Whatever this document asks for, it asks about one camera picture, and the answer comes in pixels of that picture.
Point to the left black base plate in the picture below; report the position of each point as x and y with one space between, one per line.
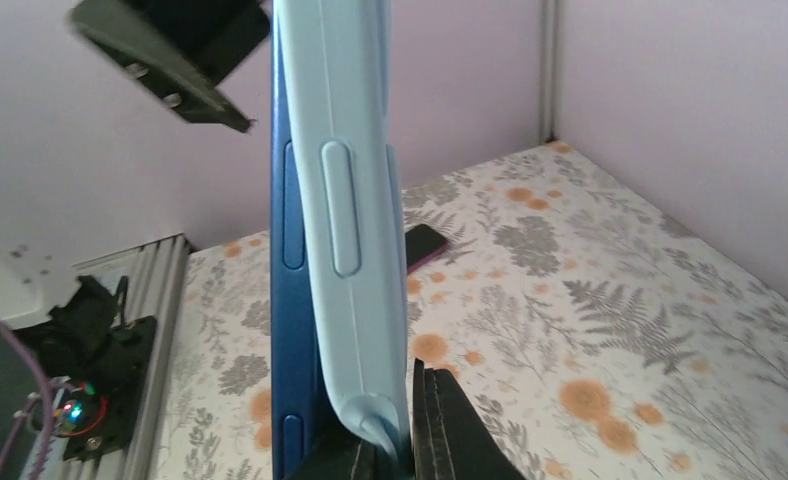
110 392

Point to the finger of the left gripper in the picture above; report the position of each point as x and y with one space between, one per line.
180 51

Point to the light blue phone case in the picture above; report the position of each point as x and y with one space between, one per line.
336 64

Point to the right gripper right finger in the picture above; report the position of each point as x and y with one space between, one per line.
450 440

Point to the floral patterned table mat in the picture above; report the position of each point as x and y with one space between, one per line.
597 337

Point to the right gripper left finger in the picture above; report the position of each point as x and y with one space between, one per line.
338 455

